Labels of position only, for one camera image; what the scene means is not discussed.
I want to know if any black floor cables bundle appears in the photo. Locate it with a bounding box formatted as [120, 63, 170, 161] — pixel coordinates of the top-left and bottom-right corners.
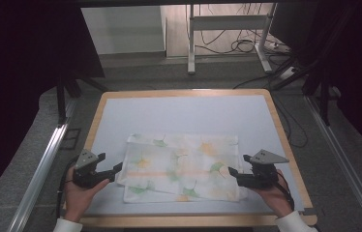
[195, 28, 269, 55]

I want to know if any white cabinet panel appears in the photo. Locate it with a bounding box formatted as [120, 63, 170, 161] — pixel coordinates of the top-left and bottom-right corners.
[80, 5, 167, 56]

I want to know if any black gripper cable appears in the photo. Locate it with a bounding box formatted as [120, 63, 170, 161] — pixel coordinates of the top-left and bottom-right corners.
[55, 156, 79, 220]
[276, 169, 296, 212]

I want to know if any person's left hand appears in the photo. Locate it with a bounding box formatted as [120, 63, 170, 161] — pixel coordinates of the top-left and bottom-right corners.
[64, 166, 111, 223]

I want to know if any white power strip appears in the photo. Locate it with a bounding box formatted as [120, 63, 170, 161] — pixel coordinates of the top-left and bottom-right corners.
[278, 66, 300, 80]
[265, 41, 291, 54]

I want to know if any white leaf-print cloth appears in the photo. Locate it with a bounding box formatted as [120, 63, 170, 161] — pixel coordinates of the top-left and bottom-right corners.
[116, 132, 250, 204]

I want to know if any black floor grate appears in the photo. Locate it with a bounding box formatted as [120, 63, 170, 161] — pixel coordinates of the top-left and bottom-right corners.
[59, 128, 82, 151]

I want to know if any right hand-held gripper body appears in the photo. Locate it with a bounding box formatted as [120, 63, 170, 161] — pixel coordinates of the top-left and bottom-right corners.
[238, 148, 290, 190]

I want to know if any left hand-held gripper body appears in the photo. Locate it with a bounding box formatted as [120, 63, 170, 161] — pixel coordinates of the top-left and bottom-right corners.
[72, 148, 107, 190]

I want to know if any black stand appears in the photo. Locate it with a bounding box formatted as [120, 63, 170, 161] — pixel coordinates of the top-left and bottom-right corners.
[55, 69, 109, 128]
[271, 47, 343, 128]

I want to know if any wooden framed table board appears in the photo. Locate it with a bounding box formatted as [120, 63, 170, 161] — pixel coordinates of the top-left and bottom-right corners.
[83, 94, 306, 217]

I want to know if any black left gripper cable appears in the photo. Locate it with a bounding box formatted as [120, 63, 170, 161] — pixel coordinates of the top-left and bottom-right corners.
[55, 156, 79, 220]

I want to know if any white desk frame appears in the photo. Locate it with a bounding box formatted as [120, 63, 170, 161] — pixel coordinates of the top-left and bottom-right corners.
[187, 3, 279, 75]

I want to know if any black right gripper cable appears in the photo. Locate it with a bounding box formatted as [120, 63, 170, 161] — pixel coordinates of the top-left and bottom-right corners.
[276, 169, 296, 212]

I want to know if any person's right hand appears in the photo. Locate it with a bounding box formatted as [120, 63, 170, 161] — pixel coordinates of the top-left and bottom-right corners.
[252, 169, 295, 219]

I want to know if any long black floor cable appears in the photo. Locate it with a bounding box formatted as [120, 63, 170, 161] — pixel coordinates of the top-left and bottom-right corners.
[232, 73, 309, 149]

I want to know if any aluminium floor rail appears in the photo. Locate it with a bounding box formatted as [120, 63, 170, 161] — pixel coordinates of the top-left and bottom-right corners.
[304, 95, 362, 232]
[7, 99, 77, 232]

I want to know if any dark curtain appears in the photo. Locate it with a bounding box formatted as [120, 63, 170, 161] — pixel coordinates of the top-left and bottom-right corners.
[0, 0, 106, 209]
[268, 0, 362, 162]

